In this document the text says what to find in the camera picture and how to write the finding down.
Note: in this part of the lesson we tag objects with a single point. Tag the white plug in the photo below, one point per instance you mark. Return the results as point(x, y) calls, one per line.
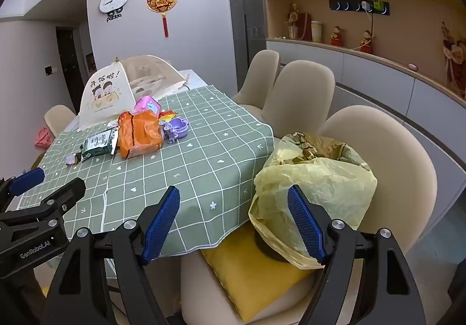
point(365, 5)

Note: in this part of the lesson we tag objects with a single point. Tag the folding mesh food cover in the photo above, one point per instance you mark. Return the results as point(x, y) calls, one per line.
point(105, 92)

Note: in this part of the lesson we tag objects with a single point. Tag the black power track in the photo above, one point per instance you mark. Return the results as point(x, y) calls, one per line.
point(349, 5)

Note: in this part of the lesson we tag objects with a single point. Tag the red seated figurine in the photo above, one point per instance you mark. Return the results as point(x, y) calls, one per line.
point(336, 36)
point(366, 42)

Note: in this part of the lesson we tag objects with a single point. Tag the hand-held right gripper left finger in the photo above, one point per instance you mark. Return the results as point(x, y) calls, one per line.
point(160, 228)

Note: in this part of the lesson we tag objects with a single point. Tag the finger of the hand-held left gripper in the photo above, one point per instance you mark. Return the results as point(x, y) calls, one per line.
point(69, 190)
point(27, 179)

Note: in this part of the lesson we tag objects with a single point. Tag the yellow seat cushion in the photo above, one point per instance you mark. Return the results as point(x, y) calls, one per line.
point(247, 281)

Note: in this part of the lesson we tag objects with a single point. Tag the pink cloth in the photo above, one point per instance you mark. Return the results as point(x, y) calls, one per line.
point(43, 137)

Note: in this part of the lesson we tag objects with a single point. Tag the small candy wrapper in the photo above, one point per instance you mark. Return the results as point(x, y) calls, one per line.
point(72, 159)

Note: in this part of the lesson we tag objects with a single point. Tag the orange snack bag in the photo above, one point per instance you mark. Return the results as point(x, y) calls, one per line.
point(140, 132)

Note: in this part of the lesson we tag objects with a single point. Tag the green checked tablecloth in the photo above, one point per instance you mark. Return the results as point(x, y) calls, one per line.
point(200, 165)

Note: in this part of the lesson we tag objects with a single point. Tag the red yellow snack packet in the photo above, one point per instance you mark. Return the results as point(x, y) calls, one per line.
point(168, 115)

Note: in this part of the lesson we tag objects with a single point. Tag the waste bin with yellow liner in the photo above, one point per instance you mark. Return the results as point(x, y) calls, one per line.
point(327, 186)

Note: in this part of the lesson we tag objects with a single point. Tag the green plug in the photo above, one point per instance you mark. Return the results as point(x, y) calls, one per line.
point(378, 4)

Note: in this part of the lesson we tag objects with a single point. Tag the dark grey tall cabinet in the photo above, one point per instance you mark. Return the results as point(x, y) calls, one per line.
point(245, 19)

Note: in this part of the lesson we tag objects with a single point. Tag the purple plastic toy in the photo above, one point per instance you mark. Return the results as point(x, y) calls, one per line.
point(176, 128)

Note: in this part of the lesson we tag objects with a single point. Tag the beige chair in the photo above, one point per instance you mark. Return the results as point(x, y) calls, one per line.
point(60, 119)
point(260, 74)
point(302, 92)
point(393, 165)

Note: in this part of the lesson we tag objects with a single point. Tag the dark green snack packet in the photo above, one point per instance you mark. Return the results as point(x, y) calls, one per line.
point(95, 144)

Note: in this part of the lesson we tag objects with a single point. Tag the wooden wall shelf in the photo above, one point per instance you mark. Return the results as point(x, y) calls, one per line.
point(400, 30)

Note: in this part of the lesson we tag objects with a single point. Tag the small pink oval object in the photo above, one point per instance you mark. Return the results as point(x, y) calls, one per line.
point(412, 67)

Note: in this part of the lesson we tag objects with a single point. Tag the dark door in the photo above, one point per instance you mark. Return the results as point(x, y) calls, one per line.
point(69, 66)

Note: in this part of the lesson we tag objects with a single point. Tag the grey sideboard cabinet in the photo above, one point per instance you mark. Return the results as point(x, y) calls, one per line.
point(364, 77)

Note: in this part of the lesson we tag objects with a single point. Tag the pink toy box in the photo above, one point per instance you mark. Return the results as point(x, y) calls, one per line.
point(147, 105)

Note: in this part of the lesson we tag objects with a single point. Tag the cream cup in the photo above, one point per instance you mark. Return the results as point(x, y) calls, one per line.
point(316, 32)

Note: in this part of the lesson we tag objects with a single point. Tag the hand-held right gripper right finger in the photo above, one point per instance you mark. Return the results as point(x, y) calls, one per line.
point(305, 228)

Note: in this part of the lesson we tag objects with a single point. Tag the large dressed doll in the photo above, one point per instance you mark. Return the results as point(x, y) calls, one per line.
point(453, 56)

